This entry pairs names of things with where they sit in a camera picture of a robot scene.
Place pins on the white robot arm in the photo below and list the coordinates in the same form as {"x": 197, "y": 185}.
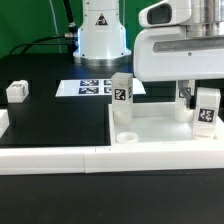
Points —
{"x": 102, "y": 38}

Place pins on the white U-shaped fence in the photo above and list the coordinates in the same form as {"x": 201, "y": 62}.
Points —
{"x": 196, "y": 154}

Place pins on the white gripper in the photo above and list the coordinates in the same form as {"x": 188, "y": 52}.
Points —
{"x": 167, "y": 54}

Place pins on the white sheet with tags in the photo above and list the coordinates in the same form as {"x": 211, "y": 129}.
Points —
{"x": 92, "y": 87}

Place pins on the white square table top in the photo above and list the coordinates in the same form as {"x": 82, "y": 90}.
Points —
{"x": 154, "y": 123}

